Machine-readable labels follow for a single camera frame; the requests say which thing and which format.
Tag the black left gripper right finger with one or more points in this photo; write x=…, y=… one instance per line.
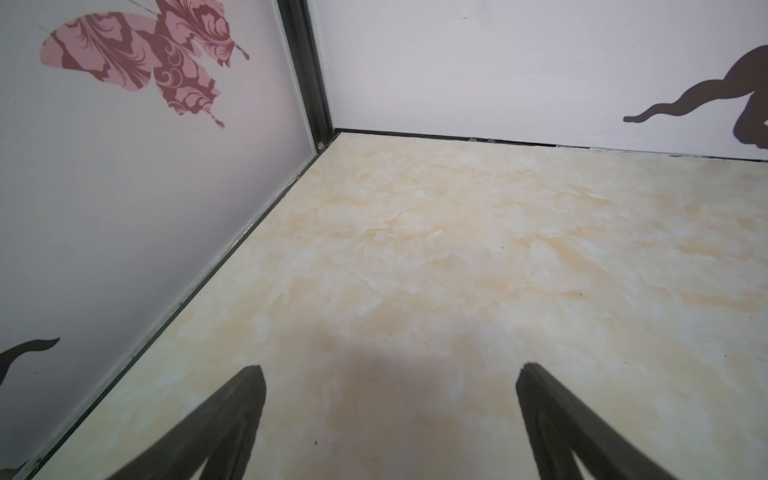
x=566, y=435

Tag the black corner frame post left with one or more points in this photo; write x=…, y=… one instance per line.
x=299, y=33

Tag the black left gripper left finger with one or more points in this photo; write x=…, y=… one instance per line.
x=216, y=439

